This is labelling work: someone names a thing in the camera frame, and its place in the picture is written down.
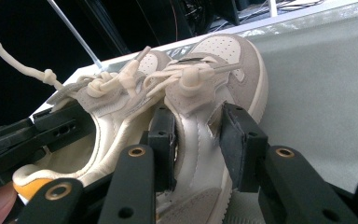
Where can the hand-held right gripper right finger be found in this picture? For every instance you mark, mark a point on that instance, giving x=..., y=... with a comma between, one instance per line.
x=242, y=155

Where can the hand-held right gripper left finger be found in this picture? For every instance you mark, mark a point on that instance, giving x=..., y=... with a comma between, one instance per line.
x=163, y=155

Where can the beige grey sneaker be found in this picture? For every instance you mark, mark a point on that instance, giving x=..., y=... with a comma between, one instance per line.
x=112, y=137
x=199, y=149

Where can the chrome rack pole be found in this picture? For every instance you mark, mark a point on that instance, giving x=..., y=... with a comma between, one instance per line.
x=74, y=32

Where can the white post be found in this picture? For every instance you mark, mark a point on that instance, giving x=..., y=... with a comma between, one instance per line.
x=272, y=7

